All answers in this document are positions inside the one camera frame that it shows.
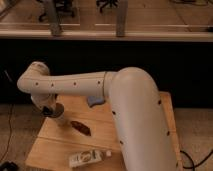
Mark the blue eraser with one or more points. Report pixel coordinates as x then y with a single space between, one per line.
92 101

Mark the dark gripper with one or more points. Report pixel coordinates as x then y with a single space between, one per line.
51 108

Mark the white plastic bottle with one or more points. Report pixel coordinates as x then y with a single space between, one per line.
88 157

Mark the black office chair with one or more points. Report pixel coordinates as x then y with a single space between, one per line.
61 5
106 2

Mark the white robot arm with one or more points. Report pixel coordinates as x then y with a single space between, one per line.
139 117

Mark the left black office chair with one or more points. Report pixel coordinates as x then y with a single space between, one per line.
61 5

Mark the right black office chair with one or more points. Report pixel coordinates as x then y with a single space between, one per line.
106 2

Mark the right metal window post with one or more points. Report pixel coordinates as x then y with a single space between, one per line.
121 18

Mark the dark brown oval object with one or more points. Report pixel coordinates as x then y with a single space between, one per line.
81 128

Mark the metal window post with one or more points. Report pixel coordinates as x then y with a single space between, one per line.
121 18
53 18

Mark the left metal window post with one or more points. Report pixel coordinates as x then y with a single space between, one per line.
53 18

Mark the beige ceramic cup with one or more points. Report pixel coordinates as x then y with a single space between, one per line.
61 120

